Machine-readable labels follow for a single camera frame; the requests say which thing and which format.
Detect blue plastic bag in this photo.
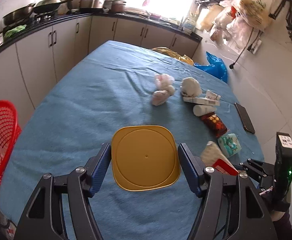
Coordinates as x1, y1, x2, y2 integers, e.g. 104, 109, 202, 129
194, 52, 228, 83

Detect lower kitchen cabinets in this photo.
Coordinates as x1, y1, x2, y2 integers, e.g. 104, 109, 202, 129
0, 14, 201, 117

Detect hanging plastic bags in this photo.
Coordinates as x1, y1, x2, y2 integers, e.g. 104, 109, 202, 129
201, 0, 274, 49

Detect yellow plastic bag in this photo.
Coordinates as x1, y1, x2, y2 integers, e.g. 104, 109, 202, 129
151, 47, 194, 66

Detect black smartphone amber case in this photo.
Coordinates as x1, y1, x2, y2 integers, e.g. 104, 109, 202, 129
234, 103, 255, 134

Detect long white barcode box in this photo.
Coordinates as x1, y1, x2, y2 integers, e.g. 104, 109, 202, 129
183, 96, 220, 106

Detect steel frying pan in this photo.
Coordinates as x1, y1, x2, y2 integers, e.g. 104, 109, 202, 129
3, 3, 35, 26

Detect white spray bottle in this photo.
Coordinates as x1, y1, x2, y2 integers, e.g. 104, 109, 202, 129
193, 105, 217, 117

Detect red snack packet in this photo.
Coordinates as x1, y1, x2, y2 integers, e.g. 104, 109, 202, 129
200, 112, 227, 138

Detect green tissue pack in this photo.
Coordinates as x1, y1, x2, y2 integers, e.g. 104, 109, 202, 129
218, 133, 241, 158

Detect silver rice cooker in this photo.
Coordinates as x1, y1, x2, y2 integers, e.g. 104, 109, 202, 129
79, 0, 105, 11

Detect brown pot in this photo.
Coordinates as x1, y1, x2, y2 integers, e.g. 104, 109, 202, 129
111, 0, 126, 14

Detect black power cable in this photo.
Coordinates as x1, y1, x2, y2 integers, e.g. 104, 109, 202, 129
229, 27, 256, 70

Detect black wok with lid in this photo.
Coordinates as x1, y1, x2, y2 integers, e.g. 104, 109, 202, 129
33, 0, 74, 14

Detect red white plastic bag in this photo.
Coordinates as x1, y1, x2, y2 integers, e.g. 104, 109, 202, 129
200, 141, 239, 176

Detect green cloth on counter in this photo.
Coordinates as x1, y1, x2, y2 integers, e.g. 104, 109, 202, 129
3, 24, 27, 39

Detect white plastic wrap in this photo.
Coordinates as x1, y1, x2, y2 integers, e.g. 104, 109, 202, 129
151, 74, 175, 106

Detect yellow plastic lid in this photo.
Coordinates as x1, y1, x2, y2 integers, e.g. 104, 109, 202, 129
111, 125, 181, 192

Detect white knitted glove ball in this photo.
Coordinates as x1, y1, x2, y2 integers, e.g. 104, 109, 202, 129
181, 77, 202, 97

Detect small white tube box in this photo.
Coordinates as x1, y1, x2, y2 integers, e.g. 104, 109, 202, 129
205, 89, 221, 101

